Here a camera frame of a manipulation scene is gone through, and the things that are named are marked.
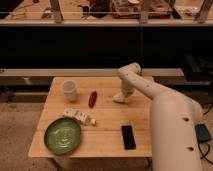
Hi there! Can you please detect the white sponge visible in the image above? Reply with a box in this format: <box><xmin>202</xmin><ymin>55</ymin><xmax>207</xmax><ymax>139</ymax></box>
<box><xmin>113</xmin><ymin>93</ymin><xmax>128</xmax><ymax>104</ymax></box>

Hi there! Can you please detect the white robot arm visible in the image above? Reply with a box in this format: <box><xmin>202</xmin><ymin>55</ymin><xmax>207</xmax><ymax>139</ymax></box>
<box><xmin>117</xmin><ymin>63</ymin><xmax>203</xmax><ymax>171</ymax></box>

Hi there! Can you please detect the red sausage-shaped object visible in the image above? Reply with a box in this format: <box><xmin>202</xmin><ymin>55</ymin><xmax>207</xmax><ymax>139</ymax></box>
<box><xmin>89</xmin><ymin>91</ymin><xmax>97</xmax><ymax>108</ymax></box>

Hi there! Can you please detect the black rectangular phone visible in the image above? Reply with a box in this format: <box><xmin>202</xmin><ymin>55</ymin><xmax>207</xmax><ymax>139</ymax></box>
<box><xmin>121</xmin><ymin>125</ymin><xmax>136</xmax><ymax>150</ymax></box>

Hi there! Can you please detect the white crumpled packet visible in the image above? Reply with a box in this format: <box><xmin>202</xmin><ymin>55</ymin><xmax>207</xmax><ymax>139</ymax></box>
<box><xmin>63</xmin><ymin>108</ymin><xmax>96</xmax><ymax>126</ymax></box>

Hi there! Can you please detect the wooden table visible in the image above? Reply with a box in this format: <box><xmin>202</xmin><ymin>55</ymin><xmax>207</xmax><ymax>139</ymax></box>
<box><xmin>28</xmin><ymin>77</ymin><xmax>152</xmax><ymax>162</ymax></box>

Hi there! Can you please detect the translucent plastic cup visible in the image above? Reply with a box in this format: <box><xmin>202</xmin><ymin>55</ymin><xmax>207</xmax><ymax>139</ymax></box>
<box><xmin>61</xmin><ymin>80</ymin><xmax>77</xmax><ymax>102</ymax></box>

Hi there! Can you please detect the green round plate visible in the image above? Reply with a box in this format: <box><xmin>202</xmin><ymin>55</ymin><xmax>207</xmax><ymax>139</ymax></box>
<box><xmin>44</xmin><ymin>118</ymin><xmax>81</xmax><ymax>155</ymax></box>

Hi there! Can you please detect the background metal shelf rack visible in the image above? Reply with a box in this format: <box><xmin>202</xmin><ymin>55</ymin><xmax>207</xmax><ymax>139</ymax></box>
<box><xmin>0</xmin><ymin>0</ymin><xmax>213</xmax><ymax>77</ymax></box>

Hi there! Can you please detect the black box with cable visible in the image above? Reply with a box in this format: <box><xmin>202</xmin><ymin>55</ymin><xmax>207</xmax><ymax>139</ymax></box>
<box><xmin>194</xmin><ymin>123</ymin><xmax>213</xmax><ymax>165</ymax></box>

